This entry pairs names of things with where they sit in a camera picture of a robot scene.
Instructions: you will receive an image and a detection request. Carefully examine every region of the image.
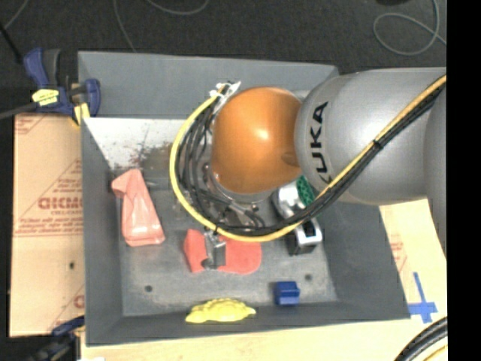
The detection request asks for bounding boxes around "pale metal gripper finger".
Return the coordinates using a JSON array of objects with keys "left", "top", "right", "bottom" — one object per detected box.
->
[
  {"left": 204, "top": 232, "right": 216, "bottom": 269},
  {"left": 214, "top": 238, "right": 228, "bottom": 268}
]

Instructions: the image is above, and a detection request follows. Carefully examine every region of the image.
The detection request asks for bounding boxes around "red flat cloth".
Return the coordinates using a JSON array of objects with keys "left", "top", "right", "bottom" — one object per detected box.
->
[{"left": 183, "top": 228, "right": 263, "bottom": 276}]

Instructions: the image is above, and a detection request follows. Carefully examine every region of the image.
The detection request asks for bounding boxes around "yellow toy food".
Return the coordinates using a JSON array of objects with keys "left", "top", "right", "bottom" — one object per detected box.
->
[{"left": 184, "top": 298, "right": 257, "bottom": 324}]

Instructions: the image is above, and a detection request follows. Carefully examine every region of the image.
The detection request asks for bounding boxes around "grey metal bin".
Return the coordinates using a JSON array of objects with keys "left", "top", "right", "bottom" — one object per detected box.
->
[{"left": 77, "top": 50, "right": 411, "bottom": 345}]

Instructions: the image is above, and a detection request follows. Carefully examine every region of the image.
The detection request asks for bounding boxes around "blue block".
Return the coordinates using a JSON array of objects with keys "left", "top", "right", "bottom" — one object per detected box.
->
[{"left": 273, "top": 281, "right": 301, "bottom": 306}]

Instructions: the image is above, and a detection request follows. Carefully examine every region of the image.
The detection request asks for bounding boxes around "brown cardboard board red print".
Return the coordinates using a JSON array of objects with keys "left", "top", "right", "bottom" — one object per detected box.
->
[{"left": 8, "top": 113, "right": 86, "bottom": 338}]

